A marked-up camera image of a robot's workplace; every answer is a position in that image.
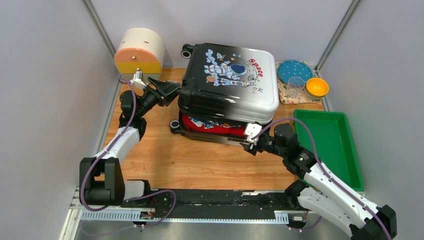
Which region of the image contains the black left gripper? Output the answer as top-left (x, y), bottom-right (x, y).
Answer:
top-left (137, 77), bottom-right (182, 118)

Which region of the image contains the red garment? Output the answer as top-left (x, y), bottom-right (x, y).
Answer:
top-left (181, 114), bottom-right (246, 137)

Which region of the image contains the astronaut print suitcase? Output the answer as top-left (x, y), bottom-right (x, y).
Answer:
top-left (169, 42), bottom-right (280, 146)

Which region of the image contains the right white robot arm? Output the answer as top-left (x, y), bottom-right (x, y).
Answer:
top-left (242, 123), bottom-right (397, 240)

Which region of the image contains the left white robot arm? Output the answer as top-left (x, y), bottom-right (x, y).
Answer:
top-left (79, 77), bottom-right (181, 212)

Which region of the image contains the cream mini drawer cabinet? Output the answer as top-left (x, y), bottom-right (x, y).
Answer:
top-left (114, 27), bottom-right (166, 82)

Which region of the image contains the floral placemat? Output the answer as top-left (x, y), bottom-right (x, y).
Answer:
top-left (276, 63), bottom-right (321, 105)

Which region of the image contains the clear plastic cup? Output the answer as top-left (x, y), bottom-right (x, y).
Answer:
top-left (286, 76), bottom-right (306, 98)

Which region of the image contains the green plastic tray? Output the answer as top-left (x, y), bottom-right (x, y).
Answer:
top-left (293, 109), bottom-right (364, 192)

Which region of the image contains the teal dotted plate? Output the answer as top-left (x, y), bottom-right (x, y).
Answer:
top-left (276, 60), bottom-right (314, 84)

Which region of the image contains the orange bowl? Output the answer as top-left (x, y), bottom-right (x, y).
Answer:
top-left (305, 77), bottom-right (330, 99)

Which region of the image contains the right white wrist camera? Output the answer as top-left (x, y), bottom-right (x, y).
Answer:
top-left (243, 123), bottom-right (263, 145)

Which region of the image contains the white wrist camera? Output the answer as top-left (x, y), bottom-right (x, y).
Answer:
top-left (130, 68), bottom-right (149, 90)
top-left (243, 123), bottom-right (263, 145)

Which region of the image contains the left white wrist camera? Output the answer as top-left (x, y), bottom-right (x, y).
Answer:
top-left (130, 68), bottom-right (149, 90)

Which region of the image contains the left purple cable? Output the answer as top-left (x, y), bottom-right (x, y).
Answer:
top-left (79, 77), bottom-right (176, 229)

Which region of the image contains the purple cable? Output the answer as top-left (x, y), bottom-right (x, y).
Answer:
top-left (256, 117), bottom-right (393, 240)
top-left (79, 77), bottom-right (176, 229)

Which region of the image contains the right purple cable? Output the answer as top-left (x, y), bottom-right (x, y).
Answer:
top-left (256, 117), bottom-right (393, 240)

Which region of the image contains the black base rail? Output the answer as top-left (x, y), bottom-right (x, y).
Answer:
top-left (121, 189), bottom-right (307, 220)

